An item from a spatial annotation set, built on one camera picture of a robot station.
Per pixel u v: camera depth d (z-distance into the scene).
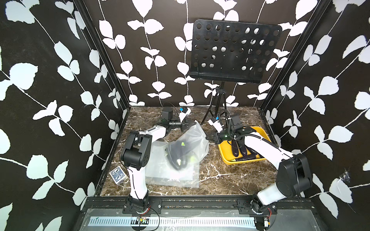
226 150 0.94
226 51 0.68
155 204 0.74
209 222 0.70
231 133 0.67
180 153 0.87
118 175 0.82
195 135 0.88
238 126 0.68
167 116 0.77
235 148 0.93
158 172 0.86
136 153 0.52
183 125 0.81
